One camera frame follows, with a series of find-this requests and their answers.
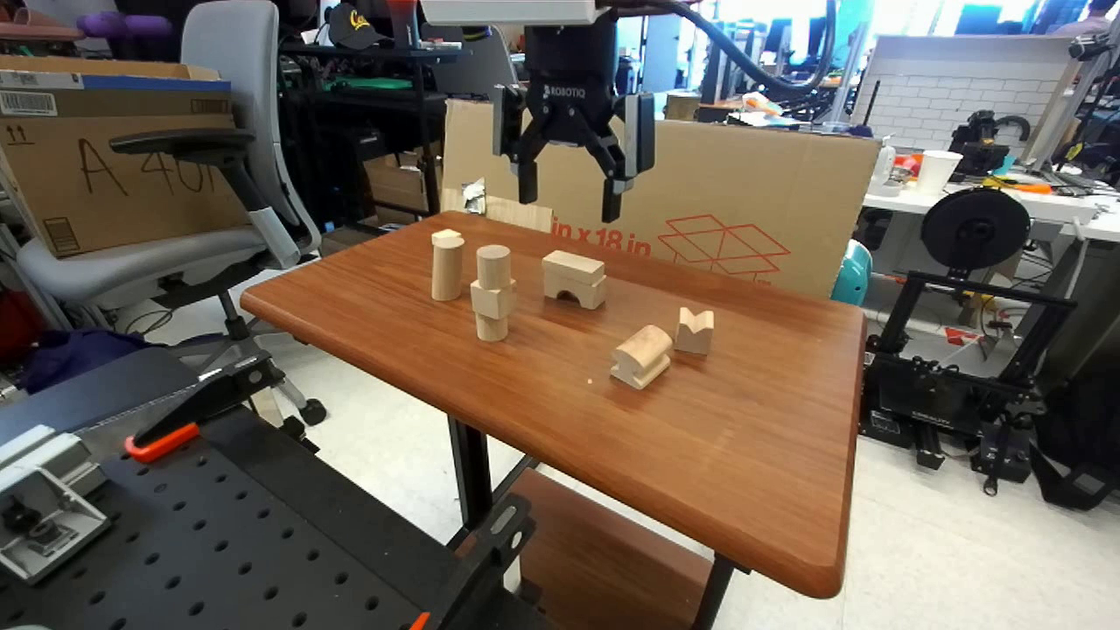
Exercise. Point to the black bag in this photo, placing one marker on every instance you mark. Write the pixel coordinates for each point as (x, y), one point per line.
(1079, 441)

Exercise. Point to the black device on desk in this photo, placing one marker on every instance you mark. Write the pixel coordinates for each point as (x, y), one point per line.
(982, 129)

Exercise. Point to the small white object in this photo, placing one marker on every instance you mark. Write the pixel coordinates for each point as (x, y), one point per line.
(474, 198)

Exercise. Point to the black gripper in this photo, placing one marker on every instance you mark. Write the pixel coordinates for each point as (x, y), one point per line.
(571, 75)

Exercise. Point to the large cardboard box red print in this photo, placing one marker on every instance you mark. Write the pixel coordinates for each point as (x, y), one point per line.
(747, 188)

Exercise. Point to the notched wooden block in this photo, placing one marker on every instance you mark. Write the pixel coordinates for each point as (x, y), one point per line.
(694, 332)

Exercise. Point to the wooden block stack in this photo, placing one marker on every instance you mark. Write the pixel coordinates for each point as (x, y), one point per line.
(492, 310)

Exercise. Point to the teal chair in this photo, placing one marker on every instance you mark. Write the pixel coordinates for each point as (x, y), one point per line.
(855, 273)

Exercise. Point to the half-round wooden block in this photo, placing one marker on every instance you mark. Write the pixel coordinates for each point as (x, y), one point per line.
(640, 353)

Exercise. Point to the grey office chair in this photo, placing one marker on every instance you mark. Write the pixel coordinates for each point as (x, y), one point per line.
(240, 71)

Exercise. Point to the white board panel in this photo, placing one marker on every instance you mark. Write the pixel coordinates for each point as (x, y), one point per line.
(957, 90)

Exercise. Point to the purple cloth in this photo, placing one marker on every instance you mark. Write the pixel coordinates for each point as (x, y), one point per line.
(65, 351)

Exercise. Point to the black perforated breadboard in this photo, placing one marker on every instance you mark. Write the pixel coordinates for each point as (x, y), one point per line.
(232, 538)

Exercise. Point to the black 3D printer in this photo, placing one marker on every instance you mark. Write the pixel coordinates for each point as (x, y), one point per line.
(966, 351)

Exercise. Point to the black table leg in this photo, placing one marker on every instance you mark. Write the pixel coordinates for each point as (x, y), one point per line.
(469, 467)

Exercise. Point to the cardboard box with handwriting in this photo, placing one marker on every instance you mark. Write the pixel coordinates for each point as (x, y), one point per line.
(72, 175)

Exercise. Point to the tall round-topped wooden block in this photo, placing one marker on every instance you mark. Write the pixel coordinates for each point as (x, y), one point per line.
(446, 264)

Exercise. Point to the black filament spool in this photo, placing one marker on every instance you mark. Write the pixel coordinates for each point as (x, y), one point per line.
(973, 229)

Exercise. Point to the silver angle bracket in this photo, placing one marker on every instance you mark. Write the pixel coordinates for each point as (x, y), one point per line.
(39, 526)

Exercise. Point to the rectangle wooden block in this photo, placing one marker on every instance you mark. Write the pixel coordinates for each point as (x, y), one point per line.
(574, 264)

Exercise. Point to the aluminium extrusion bar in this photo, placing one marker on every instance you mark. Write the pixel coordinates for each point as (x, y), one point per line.
(23, 451)

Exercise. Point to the wooden cylinder block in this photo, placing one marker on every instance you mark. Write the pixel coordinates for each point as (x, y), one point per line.
(495, 266)

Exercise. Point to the wooden table base board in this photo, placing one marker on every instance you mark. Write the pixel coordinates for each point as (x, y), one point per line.
(606, 560)

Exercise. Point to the white desk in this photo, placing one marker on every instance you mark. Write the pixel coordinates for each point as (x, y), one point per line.
(1015, 201)

